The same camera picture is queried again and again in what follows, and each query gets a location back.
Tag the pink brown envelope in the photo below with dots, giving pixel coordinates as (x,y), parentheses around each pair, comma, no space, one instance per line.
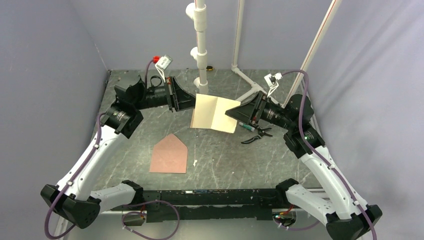
(169,156)

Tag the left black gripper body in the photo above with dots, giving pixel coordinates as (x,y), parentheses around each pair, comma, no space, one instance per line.
(169,93)

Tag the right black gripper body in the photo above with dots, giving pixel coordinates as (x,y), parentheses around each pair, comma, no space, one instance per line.
(260,111)

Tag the cream paper letter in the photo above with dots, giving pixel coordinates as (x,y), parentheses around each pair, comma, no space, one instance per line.
(210,113)

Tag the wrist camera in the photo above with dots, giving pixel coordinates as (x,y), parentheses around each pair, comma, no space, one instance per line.
(161,63)
(272,81)

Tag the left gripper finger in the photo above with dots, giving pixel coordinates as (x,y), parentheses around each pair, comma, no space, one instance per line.
(178,90)
(184,103)

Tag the green glue stick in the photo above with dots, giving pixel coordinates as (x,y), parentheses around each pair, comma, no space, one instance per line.
(246,126)

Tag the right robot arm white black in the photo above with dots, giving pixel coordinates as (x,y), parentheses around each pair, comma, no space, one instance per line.
(345,214)

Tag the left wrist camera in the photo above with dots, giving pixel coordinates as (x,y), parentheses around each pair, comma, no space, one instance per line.
(161,63)

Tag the white PVC pipe frame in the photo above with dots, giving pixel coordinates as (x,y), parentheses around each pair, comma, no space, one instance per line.
(197,12)

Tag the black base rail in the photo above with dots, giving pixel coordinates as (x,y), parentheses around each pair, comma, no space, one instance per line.
(261,204)

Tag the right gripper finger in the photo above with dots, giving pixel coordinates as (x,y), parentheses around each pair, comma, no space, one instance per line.
(244,116)
(246,108)

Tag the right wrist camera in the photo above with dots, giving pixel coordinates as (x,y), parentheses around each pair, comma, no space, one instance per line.
(272,81)

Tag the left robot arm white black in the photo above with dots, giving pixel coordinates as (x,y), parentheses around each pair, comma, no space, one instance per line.
(73,197)

